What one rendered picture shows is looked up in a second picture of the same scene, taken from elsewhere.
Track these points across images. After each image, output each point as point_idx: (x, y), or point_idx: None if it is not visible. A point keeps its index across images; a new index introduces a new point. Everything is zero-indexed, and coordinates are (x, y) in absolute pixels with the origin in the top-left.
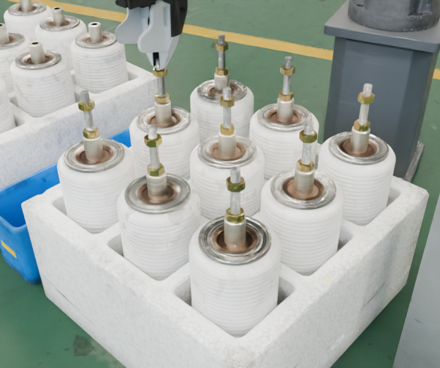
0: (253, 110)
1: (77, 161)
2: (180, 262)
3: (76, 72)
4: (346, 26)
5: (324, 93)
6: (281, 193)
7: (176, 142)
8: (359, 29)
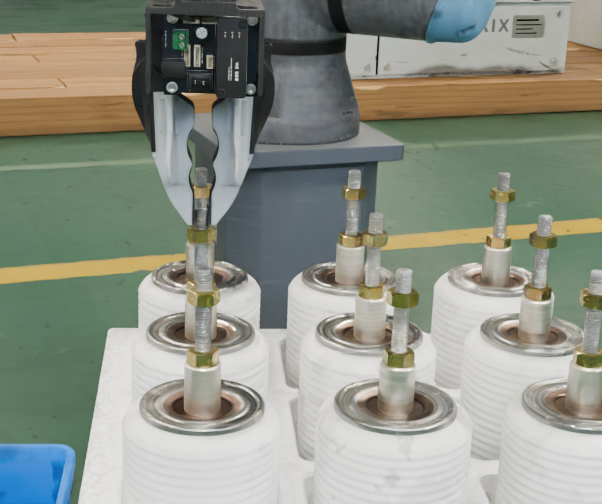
0: None
1: (197, 421)
2: None
3: None
4: (261, 149)
5: (77, 329)
6: (526, 347)
7: (264, 356)
8: (284, 149)
